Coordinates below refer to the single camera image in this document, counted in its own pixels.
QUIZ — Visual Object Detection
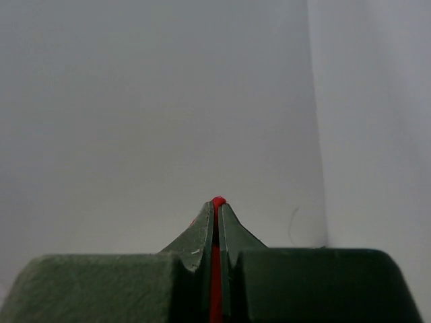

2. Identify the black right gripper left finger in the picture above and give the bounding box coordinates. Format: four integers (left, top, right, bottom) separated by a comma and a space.
1, 202, 214, 322

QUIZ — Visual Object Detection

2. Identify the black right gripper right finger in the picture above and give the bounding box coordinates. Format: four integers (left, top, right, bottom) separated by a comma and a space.
218, 204, 422, 322

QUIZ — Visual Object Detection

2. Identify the red t shirt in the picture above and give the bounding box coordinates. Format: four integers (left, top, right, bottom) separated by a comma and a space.
190, 195, 228, 323

